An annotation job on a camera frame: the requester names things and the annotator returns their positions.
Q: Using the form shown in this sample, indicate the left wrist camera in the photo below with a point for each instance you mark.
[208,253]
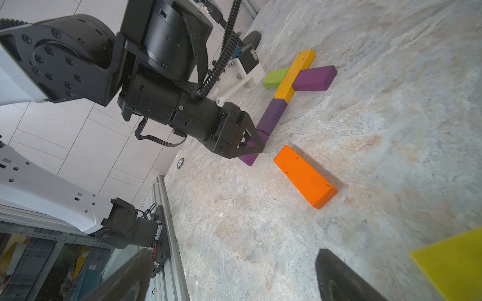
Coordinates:
[244,71]

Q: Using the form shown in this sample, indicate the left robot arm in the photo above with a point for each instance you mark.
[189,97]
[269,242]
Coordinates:
[161,66]

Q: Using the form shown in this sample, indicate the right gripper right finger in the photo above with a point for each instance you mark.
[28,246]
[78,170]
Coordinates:
[337,281]

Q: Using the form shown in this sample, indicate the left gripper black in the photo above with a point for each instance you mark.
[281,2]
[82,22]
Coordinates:
[227,131]

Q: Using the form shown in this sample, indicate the orange block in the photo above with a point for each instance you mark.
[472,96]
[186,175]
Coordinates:
[311,184]

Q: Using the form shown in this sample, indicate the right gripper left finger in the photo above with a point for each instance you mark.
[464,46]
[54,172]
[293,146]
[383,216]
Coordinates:
[130,282]

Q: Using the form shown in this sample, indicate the lime green block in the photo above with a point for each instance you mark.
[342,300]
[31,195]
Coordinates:
[274,78]

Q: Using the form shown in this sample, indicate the aluminium rail frame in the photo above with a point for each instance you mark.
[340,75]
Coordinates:
[170,283]

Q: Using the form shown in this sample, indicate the amber yellow long block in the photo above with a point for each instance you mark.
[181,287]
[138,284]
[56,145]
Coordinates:
[302,61]

